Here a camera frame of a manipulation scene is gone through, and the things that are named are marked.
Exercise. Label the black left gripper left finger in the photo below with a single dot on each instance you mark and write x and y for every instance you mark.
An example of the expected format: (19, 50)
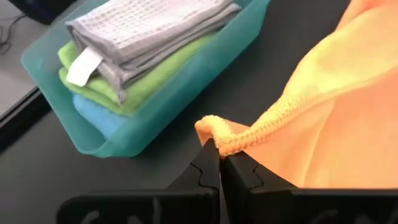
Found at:
(202, 177)

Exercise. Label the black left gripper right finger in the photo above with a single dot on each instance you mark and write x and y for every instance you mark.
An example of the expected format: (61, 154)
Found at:
(245, 186)

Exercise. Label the teal plastic bin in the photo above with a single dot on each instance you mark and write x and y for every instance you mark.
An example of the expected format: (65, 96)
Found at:
(174, 102)

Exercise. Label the sky blue microfiber towel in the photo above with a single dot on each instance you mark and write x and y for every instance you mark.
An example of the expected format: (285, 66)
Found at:
(99, 116)

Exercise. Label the lime green microfiber towel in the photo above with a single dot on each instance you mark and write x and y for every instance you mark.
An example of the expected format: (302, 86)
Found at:
(102, 91)

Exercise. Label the orange microfiber towel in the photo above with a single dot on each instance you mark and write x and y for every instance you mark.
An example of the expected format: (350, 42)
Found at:
(342, 93)

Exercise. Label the grey waffle-weave towel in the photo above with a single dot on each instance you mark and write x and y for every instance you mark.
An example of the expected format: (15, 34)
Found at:
(149, 28)

